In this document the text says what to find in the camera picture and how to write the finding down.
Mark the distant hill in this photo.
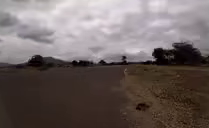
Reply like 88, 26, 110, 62
0, 56, 71, 68

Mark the dark asphalt road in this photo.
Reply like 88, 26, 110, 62
0, 65, 130, 128

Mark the dry gravel and grass verge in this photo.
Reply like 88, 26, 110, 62
119, 63, 209, 128

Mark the grass strip beside road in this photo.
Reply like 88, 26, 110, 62
0, 63, 73, 72

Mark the dark lump on verge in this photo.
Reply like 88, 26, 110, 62
135, 102, 151, 112

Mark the round dark tree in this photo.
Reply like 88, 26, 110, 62
27, 54, 46, 67

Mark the row of distant trees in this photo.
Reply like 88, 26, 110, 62
70, 55, 153, 67

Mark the large dark tree clump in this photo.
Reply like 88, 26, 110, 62
151, 41, 208, 66

